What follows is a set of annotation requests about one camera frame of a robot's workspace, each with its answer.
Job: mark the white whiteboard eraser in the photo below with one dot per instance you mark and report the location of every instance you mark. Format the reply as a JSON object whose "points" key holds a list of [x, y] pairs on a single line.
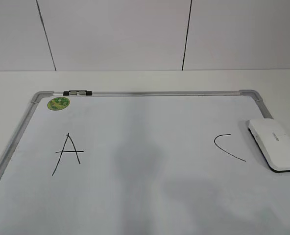
{"points": [[273, 142]]}

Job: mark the black and silver frame clip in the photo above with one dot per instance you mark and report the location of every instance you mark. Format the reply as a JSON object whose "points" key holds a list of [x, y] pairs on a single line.
{"points": [[77, 93]]}

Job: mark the round green sticker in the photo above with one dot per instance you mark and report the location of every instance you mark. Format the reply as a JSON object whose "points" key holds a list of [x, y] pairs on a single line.
{"points": [[58, 103]]}

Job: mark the white whiteboard with grey frame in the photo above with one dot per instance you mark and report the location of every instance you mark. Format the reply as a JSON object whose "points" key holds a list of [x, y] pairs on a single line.
{"points": [[123, 164]]}

